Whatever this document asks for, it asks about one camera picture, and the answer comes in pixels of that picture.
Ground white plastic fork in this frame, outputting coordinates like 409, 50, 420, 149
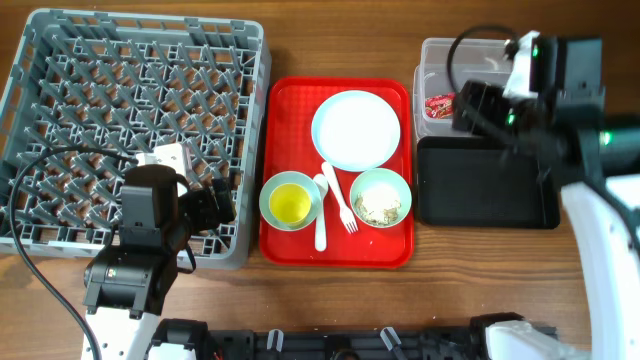
321, 162, 358, 234

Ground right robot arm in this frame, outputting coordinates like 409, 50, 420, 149
446, 25, 639, 359

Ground clear plastic waste bin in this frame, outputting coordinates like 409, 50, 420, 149
413, 38, 512, 141

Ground red plastic serving tray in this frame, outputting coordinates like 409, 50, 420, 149
259, 77, 414, 269

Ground black rectangular waste tray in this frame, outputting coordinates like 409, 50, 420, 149
416, 136, 560, 229

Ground green bowl with food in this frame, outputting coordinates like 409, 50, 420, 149
349, 168, 412, 229

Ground red snack wrapper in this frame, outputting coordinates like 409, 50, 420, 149
425, 93, 455, 119

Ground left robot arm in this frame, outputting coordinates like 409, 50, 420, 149
82, 165, 236, 359

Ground light blue round plate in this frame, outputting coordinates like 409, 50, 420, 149
311, 90, 401, 172

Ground rice and food scraps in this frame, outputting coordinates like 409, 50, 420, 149
355, 184, 402, 227

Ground grey plastic dishwasher rack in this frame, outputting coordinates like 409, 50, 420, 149
1, 9, 271, 269

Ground yellow plastic cup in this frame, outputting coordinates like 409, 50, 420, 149
269, 183, 312, 226

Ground white plastic spoon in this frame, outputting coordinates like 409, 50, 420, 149
313, 174, 329, 252

